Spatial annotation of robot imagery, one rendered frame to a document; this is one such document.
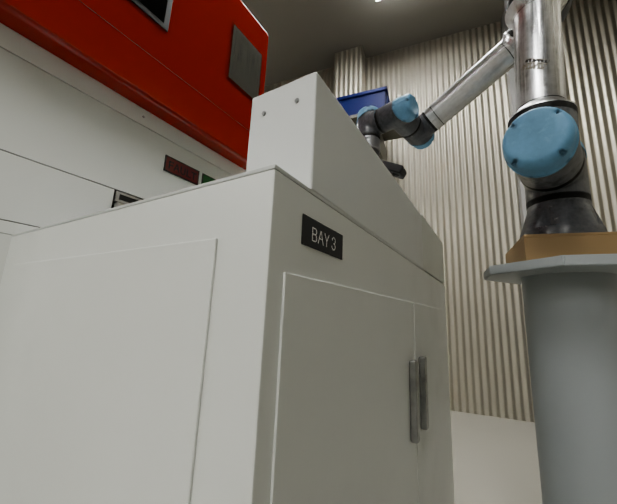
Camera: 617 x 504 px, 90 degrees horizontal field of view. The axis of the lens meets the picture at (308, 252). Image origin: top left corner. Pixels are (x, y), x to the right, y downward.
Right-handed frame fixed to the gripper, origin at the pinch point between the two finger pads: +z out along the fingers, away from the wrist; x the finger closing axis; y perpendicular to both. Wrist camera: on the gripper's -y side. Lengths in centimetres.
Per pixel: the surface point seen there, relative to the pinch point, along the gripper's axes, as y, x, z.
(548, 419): -36, 0, 49
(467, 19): -25, -185, -260
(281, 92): -10, 58, 8
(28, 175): 48, 64, 8
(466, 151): -15, -202, -131
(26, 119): 48, 67, -3
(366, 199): -14.1, 42.5, 15.5
